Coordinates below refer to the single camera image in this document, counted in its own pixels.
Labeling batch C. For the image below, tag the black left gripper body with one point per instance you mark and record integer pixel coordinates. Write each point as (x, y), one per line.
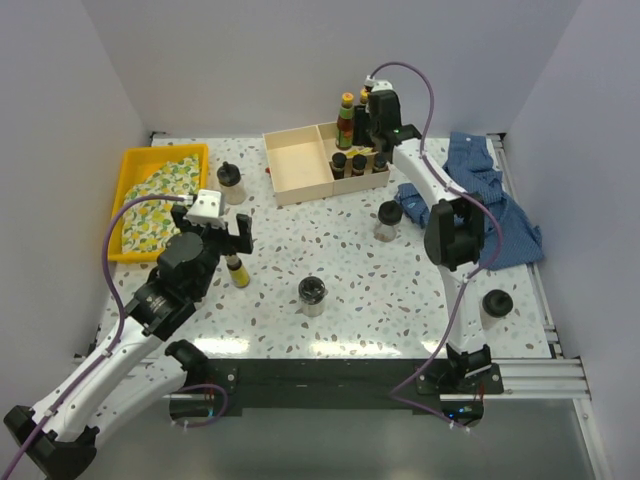
(217, 242)

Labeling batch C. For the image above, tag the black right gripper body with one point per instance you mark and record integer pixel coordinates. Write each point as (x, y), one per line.
(373, 130)

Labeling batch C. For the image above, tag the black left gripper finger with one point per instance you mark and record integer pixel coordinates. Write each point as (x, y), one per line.
(178, 214)
(244, 237)

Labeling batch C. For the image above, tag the spice jar black lid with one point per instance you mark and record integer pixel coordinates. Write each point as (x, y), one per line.
(338, 164)
(359, 163)

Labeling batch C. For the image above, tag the small yellow oil bottle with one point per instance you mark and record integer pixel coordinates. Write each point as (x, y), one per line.
(363, 151)
(237, 271)

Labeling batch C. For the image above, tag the small dark spice jar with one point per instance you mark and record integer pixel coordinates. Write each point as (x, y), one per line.
(380, 164)

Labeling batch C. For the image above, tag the beige wooden divided box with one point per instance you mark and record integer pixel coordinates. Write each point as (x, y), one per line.
(299, 160)

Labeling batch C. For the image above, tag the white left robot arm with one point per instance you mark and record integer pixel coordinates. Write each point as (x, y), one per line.
(137, 362)

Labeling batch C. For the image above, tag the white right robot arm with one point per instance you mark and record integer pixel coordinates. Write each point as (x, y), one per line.
(453, 240)

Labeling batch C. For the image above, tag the lemon print cloth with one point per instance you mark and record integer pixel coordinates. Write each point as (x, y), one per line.
(147, 225)

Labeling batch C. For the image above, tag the glass shaker jar white powder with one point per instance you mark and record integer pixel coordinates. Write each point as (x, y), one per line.
(231, 183)

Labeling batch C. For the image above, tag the yellow plastic tray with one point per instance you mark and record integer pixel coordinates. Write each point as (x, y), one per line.
(137, 165)

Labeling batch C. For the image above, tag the open glass jar black rim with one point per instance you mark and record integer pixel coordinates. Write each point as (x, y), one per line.
(312, 293)

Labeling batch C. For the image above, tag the glass shaker jar brown residue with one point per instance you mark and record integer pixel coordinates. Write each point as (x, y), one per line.
(388, 218)

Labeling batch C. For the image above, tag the blue checked shirt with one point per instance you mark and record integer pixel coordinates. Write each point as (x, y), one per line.
(510, 238)

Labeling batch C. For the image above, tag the shaker jar front right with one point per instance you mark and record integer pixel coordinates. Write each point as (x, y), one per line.
(496, 304)

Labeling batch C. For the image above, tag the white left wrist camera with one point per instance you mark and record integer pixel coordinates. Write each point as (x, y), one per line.
(207, 209)

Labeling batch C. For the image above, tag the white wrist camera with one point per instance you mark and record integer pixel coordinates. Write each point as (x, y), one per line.
(372, 84)
(207, 209)

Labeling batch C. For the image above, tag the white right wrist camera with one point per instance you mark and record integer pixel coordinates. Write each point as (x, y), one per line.
(372, 84)

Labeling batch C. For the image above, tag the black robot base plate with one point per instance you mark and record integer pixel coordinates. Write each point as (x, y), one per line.
(229, 387)

